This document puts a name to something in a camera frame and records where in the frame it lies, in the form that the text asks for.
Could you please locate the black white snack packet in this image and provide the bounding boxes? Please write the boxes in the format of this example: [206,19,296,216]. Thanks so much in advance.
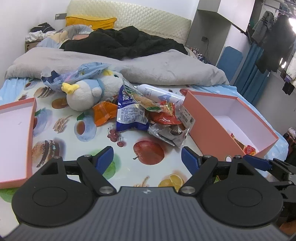
[148,123,189,148]

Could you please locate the orange snack packet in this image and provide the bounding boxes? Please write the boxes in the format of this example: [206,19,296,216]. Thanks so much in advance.
[92,101,117,126]

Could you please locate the red snack packet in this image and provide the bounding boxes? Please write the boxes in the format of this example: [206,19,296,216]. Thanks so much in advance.
[149,112,182,125]

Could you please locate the blue white snack bag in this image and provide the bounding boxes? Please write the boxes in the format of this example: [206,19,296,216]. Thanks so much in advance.
[116,86,149,132]

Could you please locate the green bordered snack bag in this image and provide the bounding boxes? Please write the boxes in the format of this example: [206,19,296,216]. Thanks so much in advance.
[123,78,162,113]

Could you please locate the clear bag of red candies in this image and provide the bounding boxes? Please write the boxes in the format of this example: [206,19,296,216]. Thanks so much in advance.
[160,101,195,129]

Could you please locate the pink cardboard box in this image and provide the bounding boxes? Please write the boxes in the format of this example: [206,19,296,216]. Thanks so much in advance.
[180,91,278,161]

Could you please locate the white blue plush duck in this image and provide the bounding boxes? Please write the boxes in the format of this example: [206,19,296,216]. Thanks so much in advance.
[61,69,124,111]

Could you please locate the white spray bottle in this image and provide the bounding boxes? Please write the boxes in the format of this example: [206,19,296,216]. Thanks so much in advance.
[135,84,185,105]

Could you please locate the blue curtain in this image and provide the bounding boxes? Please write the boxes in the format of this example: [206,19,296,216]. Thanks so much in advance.
[234,43,269,106]

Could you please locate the blue patterned plastic bag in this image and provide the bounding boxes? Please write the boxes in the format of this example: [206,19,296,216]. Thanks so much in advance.
[41,62,110,91]

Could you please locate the pink box lid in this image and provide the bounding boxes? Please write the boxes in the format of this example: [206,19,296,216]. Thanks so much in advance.
[0,98,37,189]

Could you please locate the grey blanket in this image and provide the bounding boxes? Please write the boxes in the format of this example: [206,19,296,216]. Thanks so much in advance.
[6,47,229,86]

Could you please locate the blue chair back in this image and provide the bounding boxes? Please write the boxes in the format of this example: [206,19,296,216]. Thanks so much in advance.
[216,46,243,82]

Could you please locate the black jacket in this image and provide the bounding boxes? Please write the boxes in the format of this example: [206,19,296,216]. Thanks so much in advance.
[61,26,188,60]

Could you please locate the hanging dark clothes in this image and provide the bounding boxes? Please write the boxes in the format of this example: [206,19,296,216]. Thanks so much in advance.
[251,11,295,94]

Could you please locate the cartoon print pillow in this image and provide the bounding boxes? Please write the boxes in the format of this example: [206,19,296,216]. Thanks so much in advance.
[37,25,93,49]

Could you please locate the yellow pillow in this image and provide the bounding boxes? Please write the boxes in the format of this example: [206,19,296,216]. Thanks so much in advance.
[66,16,117,30]

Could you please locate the pile of clothes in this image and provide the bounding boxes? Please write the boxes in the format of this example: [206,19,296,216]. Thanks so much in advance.
[25,22,56,42]

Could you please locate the cream padded headboard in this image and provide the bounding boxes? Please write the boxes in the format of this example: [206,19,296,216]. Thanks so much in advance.
[66,1,192,44]

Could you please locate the grey wall shelf unit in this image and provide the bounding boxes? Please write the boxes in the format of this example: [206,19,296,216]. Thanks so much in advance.
[186,1,255,65]

